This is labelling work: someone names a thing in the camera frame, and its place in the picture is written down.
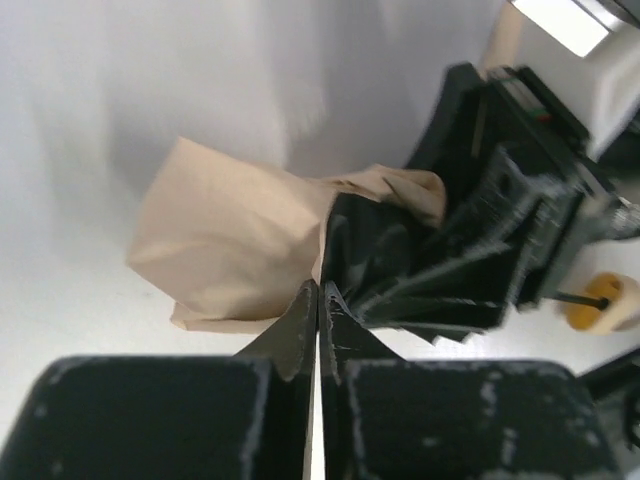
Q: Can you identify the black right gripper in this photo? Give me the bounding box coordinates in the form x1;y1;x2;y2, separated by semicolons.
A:
344;63;619;341

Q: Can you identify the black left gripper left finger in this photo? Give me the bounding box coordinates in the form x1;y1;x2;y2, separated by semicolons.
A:
1;281;319;479

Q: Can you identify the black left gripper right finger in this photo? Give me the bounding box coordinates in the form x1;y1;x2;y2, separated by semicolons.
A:
318;284;623;479

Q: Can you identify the beige folding umbrella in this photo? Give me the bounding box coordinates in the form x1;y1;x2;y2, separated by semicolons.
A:
124;0;640;346

